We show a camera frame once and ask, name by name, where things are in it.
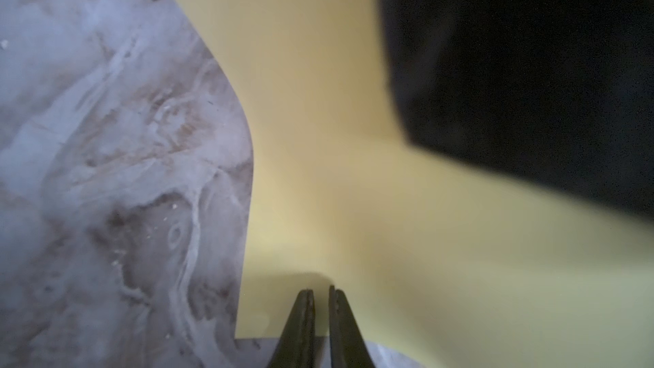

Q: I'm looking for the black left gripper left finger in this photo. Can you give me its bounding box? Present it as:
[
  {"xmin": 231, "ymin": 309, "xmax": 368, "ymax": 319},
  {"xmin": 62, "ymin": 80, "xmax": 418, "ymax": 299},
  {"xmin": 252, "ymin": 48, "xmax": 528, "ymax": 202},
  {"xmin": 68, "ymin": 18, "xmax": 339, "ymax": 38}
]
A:
[{"xmin": 267, "ymin": 290, "xmax": 316, "ymax": 368}]

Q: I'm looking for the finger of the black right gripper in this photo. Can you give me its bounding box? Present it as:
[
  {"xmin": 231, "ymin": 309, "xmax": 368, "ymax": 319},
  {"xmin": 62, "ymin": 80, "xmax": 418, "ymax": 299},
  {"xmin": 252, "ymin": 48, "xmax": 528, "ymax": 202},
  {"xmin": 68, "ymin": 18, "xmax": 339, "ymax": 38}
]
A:
[{"xmin": 378, "ymin": 0, "xmax": 653, "ymax": 217}]

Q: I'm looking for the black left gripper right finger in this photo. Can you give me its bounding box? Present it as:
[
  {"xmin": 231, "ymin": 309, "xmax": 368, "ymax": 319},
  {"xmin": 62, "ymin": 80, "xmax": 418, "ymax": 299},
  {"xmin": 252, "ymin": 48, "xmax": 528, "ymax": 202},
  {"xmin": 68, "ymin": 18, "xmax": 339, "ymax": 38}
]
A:
[{"xmin": 329, "ymin": 286, "xmax": 376, "ymax": 368}]

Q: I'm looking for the yellow square paper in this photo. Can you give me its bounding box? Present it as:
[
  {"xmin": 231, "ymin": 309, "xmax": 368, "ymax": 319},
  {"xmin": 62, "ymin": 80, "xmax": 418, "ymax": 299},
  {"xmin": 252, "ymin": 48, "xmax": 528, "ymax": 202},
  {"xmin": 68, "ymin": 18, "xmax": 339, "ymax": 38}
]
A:
[{"xmin": 176, "ymin": 0, "xmax": 653, "ymax": 367}]

